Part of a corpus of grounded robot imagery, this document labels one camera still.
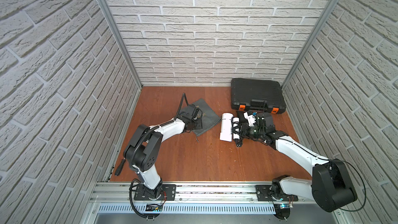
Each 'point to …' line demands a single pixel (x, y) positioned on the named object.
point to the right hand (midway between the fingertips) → (235, 129)
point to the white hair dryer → (229, 128)
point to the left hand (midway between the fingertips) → (202, 122)
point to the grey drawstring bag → (209, 117)
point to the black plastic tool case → (257, 94)
